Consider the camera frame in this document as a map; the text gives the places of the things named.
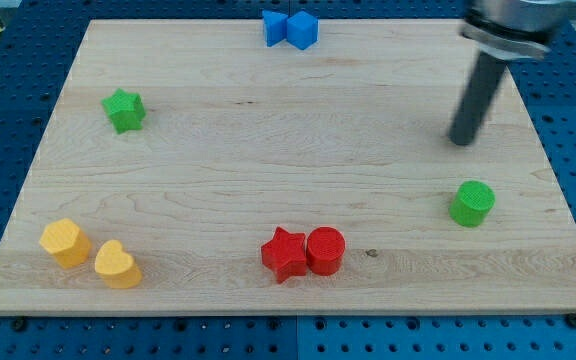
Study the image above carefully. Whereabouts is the red star block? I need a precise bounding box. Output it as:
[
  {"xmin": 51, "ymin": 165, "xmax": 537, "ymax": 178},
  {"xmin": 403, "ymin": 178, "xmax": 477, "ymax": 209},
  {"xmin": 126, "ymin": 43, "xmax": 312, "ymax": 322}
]
[{"xmin": 261, "ymin": 227, "xmax": 308, "ymax": 283}]

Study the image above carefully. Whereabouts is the red cylinder block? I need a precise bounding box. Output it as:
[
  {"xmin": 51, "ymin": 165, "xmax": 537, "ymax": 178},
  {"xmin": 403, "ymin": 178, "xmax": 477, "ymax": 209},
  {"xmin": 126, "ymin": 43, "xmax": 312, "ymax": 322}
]
[{"xmin": 306, "ymin": 227, "xmax": 346, "ymax": 276}]

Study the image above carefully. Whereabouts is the light wooden board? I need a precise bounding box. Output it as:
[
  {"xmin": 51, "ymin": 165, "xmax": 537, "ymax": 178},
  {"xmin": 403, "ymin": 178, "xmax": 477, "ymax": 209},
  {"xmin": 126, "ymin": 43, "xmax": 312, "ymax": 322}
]
[{"xmin": 0, "ymin": 20, "xmax": 576, "ymax": 316}]

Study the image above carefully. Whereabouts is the blue cube block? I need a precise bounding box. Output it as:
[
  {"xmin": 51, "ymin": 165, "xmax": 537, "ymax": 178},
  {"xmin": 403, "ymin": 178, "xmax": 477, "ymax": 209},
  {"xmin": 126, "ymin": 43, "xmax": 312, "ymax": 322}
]
[{"xmin": 286, "ymin": 11, "xmax": 319, "ymax": 50}]

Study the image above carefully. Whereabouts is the blue triangle block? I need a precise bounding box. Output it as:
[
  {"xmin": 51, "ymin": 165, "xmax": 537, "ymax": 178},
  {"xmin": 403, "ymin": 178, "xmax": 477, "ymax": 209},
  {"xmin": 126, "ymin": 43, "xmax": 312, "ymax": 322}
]
[{"xmin": 262, "ymin": 10, "xmax": 288, "ymax": 47}]

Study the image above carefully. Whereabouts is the green star block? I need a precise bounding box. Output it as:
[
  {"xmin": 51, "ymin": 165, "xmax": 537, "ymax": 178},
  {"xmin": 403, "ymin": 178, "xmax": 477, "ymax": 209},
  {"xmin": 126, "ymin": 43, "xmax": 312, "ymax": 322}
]
[{"xmin": 101, "ymin": 88, "xmax": 146, "ymax": 134}]

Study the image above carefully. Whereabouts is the green cylinder block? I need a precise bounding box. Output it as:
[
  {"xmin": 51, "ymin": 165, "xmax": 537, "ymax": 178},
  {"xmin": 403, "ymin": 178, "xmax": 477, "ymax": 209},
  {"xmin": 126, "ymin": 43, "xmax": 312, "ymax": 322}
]
[{"xmin": 449, "ymin": 180, "xmax": 496, "ymax": 227}]

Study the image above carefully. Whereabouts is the yellow heart block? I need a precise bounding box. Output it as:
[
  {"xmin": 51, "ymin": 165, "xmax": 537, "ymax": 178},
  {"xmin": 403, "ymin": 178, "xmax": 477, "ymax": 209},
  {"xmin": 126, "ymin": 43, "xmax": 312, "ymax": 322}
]
[{"xmin": 94, "ymin": 239, "xmax": 143, "ymax": 289}]

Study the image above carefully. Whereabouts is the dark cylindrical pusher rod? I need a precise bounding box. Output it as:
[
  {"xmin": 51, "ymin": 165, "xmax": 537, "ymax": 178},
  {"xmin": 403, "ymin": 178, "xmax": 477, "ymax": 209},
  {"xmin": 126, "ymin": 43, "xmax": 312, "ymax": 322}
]
[{"xmin": 448, "ymin": 51, "xmax": 506, "ymax": 146}]

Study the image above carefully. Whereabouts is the yellow hexagon block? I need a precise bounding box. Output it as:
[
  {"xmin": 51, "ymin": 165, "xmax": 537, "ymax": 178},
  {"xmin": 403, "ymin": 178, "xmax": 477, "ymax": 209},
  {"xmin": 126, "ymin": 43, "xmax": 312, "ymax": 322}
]
[{"xmin": 39, "ymin": 218, "xmax": 92, "ymax": 269}]

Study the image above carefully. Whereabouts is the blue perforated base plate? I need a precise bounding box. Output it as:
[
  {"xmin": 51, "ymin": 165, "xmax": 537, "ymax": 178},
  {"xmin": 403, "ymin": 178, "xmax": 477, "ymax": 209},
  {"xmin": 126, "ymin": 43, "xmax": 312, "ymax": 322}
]
[{"xmin": 0, "ymin": 1, "xmax": 576, "ymax": 359}]

